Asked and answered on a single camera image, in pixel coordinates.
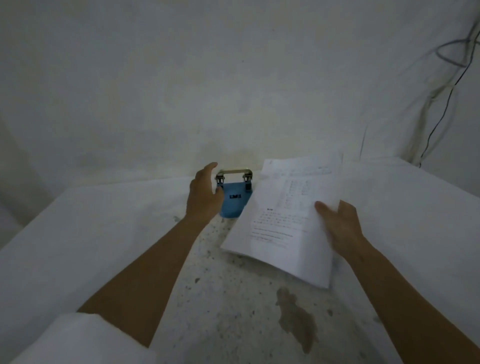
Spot person's left hand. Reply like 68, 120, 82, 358
185, 162, 225, 225

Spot blue hole punch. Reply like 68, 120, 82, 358
214, 169, 254, 219

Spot white printed paper sheets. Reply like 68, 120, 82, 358
220, 151, 344, 289

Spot person's left forearm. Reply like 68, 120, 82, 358
77, 214, 211, 349

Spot person's right hand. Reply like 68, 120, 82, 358
314, 200, 369, 261

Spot white shirt sleeve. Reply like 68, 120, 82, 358
11, 312, 157, 364

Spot person's right forearm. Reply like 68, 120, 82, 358
343, 240, 480, 364

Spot black cable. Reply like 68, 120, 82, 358
419, 22, 480, 168

